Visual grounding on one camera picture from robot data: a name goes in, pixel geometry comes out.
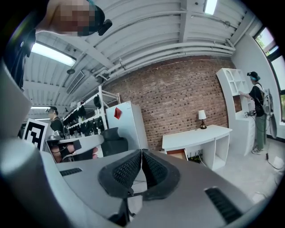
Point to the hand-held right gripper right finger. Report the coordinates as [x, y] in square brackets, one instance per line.
[160, 173]

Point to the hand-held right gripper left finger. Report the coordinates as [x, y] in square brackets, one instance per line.
[124, 171]

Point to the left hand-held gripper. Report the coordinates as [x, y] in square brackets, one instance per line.
[35, 133]

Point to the brown wooden desk drawer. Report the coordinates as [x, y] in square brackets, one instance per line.
[177, 154]

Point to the white desk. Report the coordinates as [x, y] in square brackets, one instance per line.
[196, 138]

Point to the person's left hand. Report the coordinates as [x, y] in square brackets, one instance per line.
[58, 154]

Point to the black mesh office chair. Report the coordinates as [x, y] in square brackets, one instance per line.
[114, 140]

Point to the white refrigerator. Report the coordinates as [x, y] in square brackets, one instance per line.
[129, 124]

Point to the white metal storage rack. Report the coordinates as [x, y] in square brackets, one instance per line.
[89, 115]

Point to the red paper decoration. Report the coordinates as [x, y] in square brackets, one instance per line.
[118, 113]

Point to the ceiling air vent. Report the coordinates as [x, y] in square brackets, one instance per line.
[75, 82]

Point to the white shade table lamp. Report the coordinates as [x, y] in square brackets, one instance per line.
[202, 118]

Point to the person's black shirt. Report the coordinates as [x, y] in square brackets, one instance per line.
[17, 58]

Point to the long ceiling light panel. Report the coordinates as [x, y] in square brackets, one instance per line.
[53, 53]
[210, 6]

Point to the white arched bookshelf cabinet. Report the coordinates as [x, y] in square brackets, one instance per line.
[233, 115]

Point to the person's head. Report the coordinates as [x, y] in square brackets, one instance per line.
[66, 17]

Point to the white ceiling pipes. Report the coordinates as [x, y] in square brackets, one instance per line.
[169, 52]

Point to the black framed window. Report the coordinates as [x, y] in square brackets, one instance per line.
[275, 66]

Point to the black head-mounted camera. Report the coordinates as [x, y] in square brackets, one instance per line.
[103, 22]

